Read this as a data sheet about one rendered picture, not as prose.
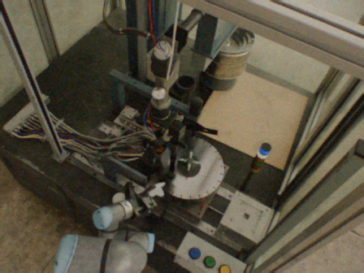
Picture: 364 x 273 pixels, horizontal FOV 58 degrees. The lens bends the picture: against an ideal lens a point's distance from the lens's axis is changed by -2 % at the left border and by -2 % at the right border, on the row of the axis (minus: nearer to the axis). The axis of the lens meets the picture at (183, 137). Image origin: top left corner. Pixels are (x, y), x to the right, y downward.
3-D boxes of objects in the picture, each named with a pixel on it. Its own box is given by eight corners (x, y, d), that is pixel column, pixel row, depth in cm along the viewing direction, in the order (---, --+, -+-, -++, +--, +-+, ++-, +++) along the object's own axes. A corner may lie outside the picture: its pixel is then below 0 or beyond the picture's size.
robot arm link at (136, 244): (149, 247, 87) (155, 227, 135) (108, 242, 87) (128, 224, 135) (144, 292, 85) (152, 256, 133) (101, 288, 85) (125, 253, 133)
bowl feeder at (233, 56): (248, 74, 219) (263, 30, 189) (229, 104, 203) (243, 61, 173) (207, 55, 225) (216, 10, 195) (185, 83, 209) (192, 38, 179)
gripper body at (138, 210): (149, 214, 145) (130, 223, 135) (139, 199, 148) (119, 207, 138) (158, 203, 141) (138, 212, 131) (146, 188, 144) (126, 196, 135)
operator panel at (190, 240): (238, 271, 149) (246, 264, 137) (228, 294, 143) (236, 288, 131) (184, 240, 155) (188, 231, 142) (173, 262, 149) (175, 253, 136)
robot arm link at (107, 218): (90, 227, 126) (91, 206, 124) (111, 218, 135) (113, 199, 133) (103, 235, 122) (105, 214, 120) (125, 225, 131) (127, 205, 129)
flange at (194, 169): (179, 178, 150) (179, 175, 148) (175, 157, 156) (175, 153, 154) (202, 175, 152) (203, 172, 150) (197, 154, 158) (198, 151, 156)
